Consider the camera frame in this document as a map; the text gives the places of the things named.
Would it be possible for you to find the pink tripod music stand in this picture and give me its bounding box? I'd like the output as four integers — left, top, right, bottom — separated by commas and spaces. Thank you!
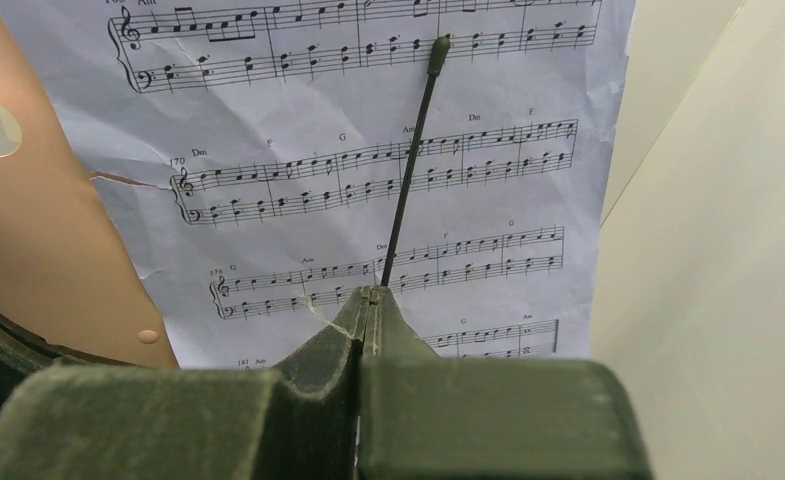
0, 1, 450, 369

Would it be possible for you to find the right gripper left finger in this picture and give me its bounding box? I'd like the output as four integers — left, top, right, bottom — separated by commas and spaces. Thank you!
0, 288, 366, 479

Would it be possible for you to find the white sheet music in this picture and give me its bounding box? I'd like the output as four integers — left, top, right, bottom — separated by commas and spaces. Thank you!
0, 1, 636, 369

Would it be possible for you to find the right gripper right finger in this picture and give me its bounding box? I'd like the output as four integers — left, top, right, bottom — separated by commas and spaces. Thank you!
358, 287, 653, 479

